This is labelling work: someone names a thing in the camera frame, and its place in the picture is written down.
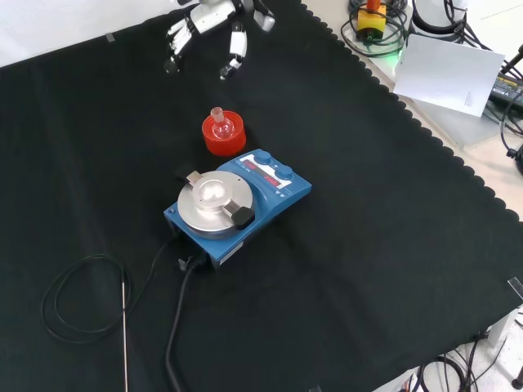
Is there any heater with blue base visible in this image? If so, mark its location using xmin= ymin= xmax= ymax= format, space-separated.
xmin=163 ymin=149 xmax=314 ymax=271

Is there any thin black probe cable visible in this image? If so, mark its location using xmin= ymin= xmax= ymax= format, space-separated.
xmin=42 ymin=235 xmax=183 ymax=344

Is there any pale board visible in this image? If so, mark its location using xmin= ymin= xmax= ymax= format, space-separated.
xmin=392 ymin=33 xmax=507 ymax=118

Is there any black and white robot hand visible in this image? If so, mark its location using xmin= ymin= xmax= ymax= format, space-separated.
xmin=163 ymin=0 xmax=277 ymax=81

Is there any red round flask stand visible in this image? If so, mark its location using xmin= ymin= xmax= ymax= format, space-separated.
xmin=201 ymin=110 xmax=248 ymax=158

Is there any thin steel probe rod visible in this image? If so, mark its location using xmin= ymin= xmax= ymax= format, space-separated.
xmin=121 ymin=272 xmax=130 ymax=392

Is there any yellow stop button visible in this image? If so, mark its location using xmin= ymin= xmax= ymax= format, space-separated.
xmin=355 ymin=0 xmax=388 ymax=42

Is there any black power supply yellow label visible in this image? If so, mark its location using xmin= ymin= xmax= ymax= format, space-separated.
xmin=489 ymin=72 xmax=523 ymax=108

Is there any clear glass round-bottom flask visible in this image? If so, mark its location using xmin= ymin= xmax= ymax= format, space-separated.
xmin=210 ymin=106 xmax=235 ymax=139

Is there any thick black heater power cable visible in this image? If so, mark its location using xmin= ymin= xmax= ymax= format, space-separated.
xmin=165 ymin=252 xmax=209 ymax=392

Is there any black bench cloth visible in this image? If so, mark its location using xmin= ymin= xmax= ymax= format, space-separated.
xmin=0 ymin=0 xmax=523 ymax=392

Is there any pale grey base plate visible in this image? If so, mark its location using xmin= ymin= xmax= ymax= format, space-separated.
xmin=398 ymin=93 xmax=510 ymax=149

